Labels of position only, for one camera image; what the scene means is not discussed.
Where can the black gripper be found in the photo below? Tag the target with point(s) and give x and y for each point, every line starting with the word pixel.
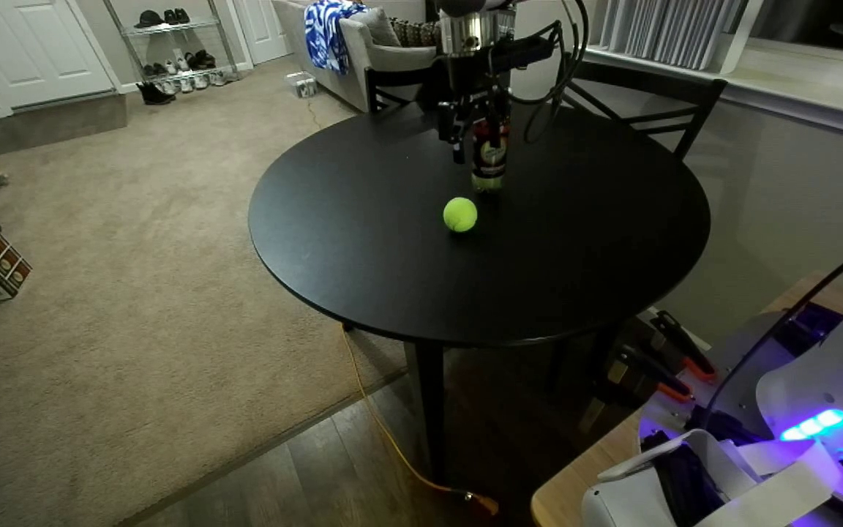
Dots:
pixel 468 92

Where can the yellow-green tennis ball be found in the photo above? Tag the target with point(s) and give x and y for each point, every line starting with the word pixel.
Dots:
pixel 459 215

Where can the black wooden chair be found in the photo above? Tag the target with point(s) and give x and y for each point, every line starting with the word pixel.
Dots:
pixel 657 79
pixel 376 92

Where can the gray armchair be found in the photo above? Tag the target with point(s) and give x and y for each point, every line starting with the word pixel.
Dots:
pixel 394 57

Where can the gray cushion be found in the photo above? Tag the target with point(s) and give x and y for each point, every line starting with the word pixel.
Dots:
pixel 382 28

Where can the round black table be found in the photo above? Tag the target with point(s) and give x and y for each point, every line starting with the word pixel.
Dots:
pixel 587 253

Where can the small white floor box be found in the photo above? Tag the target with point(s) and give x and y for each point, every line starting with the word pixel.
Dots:
pixel 298 82

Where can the blue white patterned blanket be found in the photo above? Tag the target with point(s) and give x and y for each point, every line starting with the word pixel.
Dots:
pixel 328 29

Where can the white slatted radiator cover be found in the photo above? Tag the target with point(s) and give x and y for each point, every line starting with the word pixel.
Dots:
pixel 675 32

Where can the narrow white door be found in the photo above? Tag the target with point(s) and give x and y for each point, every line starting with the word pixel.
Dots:
pixel 265 28

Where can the white sneakers pair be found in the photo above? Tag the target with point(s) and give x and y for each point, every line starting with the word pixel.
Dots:
pixel 190 82

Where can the black orange bar clamp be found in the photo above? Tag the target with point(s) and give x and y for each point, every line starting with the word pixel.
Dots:
pixel 641 376
pixel 686 341

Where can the metal shoe rack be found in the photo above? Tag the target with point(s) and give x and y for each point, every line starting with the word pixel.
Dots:
pixel 173 45

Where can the black shoe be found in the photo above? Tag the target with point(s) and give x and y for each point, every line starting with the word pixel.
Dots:
pixel 155 95

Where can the white device with purple light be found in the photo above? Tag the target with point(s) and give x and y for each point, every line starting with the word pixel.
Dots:
pixel 576 477

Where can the white panelled entry door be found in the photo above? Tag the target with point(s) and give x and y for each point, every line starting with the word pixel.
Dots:
pixel 29 45

